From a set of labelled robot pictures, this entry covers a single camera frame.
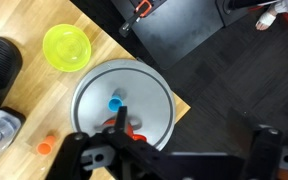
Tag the black coffee machine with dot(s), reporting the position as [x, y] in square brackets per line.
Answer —
[0, 66]

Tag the person foot in white sandal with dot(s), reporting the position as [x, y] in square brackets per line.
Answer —
[265, 20]

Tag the orange-red toy teapot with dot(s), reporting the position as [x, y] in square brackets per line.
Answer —
[140, 137]

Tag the yellow plastic bowl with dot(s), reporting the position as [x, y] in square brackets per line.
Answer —
[67, 48]

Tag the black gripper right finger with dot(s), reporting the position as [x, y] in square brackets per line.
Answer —
[240, 128]

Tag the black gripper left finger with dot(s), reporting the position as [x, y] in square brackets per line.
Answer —
[121, 118]

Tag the black clamp with orange grip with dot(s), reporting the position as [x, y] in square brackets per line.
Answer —
[143, 8]

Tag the round grey metal tray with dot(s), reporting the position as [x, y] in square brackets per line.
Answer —
[144, 90]

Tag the black metal plate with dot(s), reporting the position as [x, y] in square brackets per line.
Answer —
[180, 30]

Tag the small blue plastic cup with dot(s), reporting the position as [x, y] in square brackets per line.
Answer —
[114, 104]

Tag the small orange plastic cup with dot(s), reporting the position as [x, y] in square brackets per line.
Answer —
[44, 148]

